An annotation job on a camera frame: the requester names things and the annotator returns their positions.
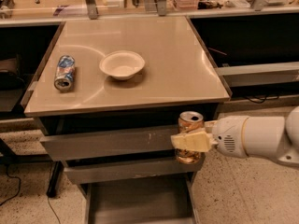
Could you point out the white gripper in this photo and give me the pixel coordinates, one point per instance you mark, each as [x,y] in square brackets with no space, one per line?
[229,135]

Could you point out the orange soda can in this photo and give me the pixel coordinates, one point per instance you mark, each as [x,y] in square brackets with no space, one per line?
[189,121]

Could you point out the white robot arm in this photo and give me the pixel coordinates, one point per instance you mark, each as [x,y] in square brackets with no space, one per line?
[272,138]

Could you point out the grey middle drawer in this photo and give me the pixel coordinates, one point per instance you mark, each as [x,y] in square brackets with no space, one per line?
[129,169]

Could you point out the grey drawer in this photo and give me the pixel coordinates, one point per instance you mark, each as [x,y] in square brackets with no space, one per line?
[76,146]
[150,200]
[129,169]

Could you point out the grey bottom drawer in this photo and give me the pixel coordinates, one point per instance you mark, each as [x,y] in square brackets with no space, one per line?
[150,200]

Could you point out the grey top drawer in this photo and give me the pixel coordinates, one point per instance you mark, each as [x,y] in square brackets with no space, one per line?
[76,146]

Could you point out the blue crushed soda can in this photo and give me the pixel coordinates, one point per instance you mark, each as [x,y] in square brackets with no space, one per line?
[65,72]

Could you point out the white paper bowl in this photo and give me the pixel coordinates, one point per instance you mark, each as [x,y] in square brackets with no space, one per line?
[122,65]

